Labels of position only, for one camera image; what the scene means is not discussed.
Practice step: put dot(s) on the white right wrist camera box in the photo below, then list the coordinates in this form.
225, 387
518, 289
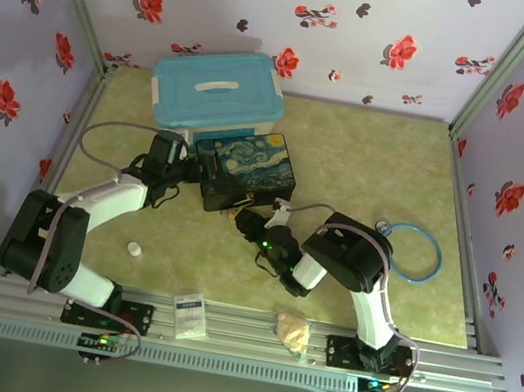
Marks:
282, 212

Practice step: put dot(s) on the brass padlock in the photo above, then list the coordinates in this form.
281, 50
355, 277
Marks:
230, 213

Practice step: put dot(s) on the white paper packet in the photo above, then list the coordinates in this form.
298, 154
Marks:
190, 314

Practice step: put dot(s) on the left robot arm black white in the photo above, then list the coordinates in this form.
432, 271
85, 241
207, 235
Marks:
40, 243

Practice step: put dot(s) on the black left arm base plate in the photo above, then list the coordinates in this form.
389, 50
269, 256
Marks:
139, 316

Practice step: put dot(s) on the starry night tin box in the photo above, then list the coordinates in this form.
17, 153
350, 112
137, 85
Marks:
252, 164

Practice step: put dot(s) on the blue lidded plastic storage box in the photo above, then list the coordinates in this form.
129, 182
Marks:
217, 89

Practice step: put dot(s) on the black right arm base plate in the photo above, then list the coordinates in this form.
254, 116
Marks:
341, 352

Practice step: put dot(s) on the aluminium front frame rail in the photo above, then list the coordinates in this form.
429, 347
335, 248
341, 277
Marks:
237, 334

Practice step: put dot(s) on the right circuit board with lights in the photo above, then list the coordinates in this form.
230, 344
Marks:
375, 386

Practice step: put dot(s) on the clear bag of beige snacks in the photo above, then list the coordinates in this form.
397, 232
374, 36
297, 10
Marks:
292, 334

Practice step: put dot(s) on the left circuit board with lights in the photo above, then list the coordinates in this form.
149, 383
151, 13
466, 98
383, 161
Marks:
101, 341

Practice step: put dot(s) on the circuit board with lights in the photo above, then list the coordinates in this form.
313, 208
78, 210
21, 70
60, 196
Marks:
375, 386
101, 341

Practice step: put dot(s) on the blue tube stethoscope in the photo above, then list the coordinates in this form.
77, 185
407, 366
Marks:
437, 252

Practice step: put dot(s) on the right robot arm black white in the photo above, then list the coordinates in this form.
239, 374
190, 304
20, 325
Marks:
348, 252

